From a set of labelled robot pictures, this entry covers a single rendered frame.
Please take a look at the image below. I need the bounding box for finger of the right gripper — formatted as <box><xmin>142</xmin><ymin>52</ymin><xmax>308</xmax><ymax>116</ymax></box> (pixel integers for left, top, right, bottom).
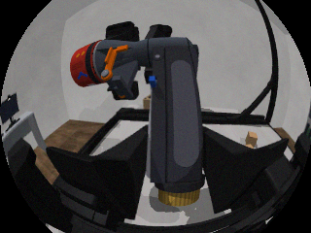
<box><xmin>107</xmin><ymin>81</ymin><xmax>136</xmax><ymax>95</ymax></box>
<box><xmin>104</xmin><ymin>27</ymin><xmax>132</xmax><ymax>40</ymax></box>

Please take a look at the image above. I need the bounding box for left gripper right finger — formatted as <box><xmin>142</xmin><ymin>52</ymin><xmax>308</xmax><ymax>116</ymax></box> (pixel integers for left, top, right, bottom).
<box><xmin>202</xmin><ymin>125</ymin><xmax>289</xmax><ymax>214</ymax></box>

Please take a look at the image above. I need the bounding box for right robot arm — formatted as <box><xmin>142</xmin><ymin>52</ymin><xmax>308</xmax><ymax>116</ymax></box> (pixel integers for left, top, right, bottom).
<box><xmin>129</xmin><ymin>24</ymin><xmax>172</xmax><ymax>83</ymax></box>

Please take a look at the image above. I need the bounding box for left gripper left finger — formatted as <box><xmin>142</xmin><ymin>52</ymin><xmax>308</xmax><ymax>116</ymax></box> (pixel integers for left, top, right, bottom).
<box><xmin>46</xmin><ymin>124</ymin><xmax>149</xmax><ymax>220</ymax></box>

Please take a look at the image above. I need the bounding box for black hose nozzle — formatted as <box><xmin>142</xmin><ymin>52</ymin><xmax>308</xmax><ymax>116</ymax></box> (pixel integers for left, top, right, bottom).
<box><xmin>70</xmin><ymin>37</ymin><xmax>205</xmax><ymax>207</ymax></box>

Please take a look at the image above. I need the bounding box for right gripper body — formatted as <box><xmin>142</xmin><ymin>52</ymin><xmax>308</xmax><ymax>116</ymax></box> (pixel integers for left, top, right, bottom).
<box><xmin>106</xmin><ymin>21</ymin><xmax>139</xmax><ymax>100</ymax></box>

